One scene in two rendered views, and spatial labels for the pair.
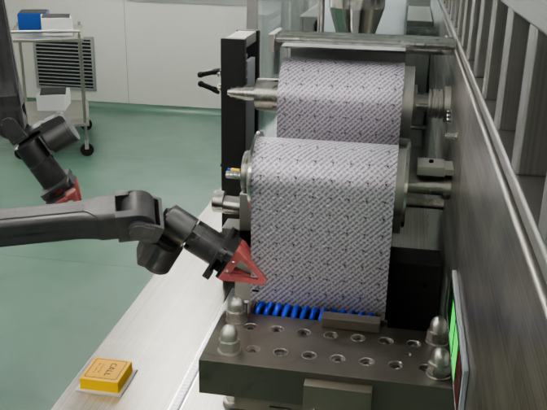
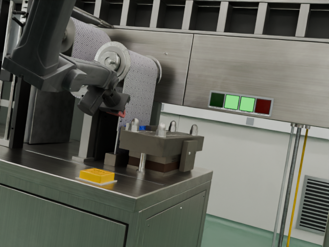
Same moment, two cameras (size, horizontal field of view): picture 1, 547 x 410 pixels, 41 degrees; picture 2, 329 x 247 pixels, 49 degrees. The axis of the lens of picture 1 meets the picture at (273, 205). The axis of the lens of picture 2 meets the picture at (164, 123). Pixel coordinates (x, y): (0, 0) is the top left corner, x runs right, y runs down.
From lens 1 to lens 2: 1.49 m
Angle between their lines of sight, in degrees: 76
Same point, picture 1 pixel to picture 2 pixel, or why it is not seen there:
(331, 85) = (91, 31)
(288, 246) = (132, 97)
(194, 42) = not seen: outside the picture
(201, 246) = (117, 95)
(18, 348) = not seen: outside the picture
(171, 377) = not seen: hidden behind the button
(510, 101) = (264, 27)
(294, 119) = (80, 45)
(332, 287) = (139, 116)
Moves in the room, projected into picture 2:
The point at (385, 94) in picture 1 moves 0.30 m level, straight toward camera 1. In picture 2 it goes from (106, 40) to (172, 46)
